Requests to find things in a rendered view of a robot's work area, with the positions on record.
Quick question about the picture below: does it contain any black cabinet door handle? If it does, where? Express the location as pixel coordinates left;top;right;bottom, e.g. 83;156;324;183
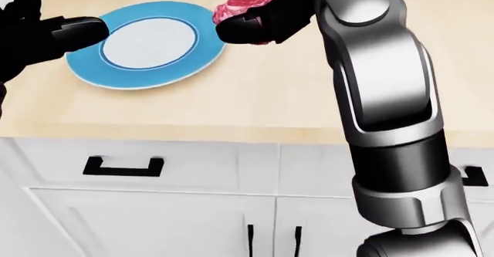
293;225;303;257
246;224;255;257

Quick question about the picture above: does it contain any black drawer pull handle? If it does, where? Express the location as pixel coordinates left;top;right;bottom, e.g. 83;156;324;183
458;165;489;188
83;155;164;178

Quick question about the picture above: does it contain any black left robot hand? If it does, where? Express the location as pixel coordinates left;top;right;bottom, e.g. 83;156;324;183
0;0;110;85

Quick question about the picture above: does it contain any blue rimmed white plate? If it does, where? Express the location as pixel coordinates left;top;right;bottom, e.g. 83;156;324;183
66;2;228;91

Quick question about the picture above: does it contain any white cabinet drawer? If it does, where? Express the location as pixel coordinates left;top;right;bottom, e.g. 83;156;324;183
11;138;282;197
278;142;494;200

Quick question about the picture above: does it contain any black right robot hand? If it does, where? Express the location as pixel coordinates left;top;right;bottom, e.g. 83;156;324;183
215;0;324;46

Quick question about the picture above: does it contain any white cabinet door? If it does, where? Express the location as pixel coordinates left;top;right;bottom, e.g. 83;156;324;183
272;194;494;257
26;188;277;257

